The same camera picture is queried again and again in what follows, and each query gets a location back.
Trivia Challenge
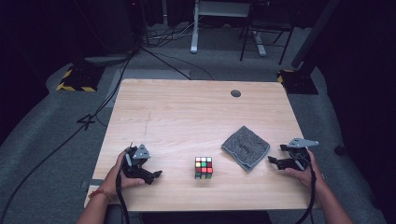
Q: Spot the red bead bracelet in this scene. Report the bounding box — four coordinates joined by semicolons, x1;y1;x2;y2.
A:
88;189;113;203

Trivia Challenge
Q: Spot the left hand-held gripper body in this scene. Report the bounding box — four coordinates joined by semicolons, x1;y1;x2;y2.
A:
120;142;153;180

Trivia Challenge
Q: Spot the dark slanted metal post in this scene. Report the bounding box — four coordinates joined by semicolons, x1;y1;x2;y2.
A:
290;0;342;69

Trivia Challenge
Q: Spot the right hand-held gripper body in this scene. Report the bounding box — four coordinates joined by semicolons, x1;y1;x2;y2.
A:
278;137;320;172

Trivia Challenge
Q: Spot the black metal chair frame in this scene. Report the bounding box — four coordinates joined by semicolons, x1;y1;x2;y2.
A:
238;0;297;66

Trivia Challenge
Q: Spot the thin black floor cable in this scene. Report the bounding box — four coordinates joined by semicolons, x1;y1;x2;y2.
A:
139;46;191;80
153;50;216;81

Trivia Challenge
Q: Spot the grey metal table bracket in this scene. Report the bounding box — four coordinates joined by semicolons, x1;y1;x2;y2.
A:
79;178;105;189

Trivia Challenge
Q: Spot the black equipment cabinet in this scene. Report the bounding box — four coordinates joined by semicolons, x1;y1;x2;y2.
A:
78;0;144;59

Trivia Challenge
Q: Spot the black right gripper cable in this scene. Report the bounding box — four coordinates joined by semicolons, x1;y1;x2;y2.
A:
293;153;318;224

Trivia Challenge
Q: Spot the person's left hand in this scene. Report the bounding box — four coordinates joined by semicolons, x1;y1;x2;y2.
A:
99;150;147;199

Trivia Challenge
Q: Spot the person's right hand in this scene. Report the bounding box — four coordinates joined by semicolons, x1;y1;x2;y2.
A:
283;148;326;190

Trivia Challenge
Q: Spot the grey fluffy cloth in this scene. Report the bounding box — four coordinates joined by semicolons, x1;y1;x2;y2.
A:
220;125;271;173

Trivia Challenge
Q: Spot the black round seat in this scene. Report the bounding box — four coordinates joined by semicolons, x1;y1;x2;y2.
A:
104;204;125;224

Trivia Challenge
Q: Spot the multicoloured puzzle cube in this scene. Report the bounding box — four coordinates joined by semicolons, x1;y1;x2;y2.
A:
194;156;214;180

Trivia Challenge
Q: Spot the yellow-black striped stand base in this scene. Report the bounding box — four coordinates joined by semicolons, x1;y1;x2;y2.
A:
55;63;106;93
276;68;320;95

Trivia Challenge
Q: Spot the thick black floor cable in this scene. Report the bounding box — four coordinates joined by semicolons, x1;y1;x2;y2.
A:
0;52;138;223

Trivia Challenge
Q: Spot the person's black clothing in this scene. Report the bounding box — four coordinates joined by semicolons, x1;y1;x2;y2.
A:
139;210;273;224

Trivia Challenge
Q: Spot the bundle of floor cables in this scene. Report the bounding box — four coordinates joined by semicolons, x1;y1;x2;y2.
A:
141;18;206;49

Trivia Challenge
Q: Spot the white desk frame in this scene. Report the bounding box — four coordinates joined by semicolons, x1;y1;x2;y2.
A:
190;0;268;58

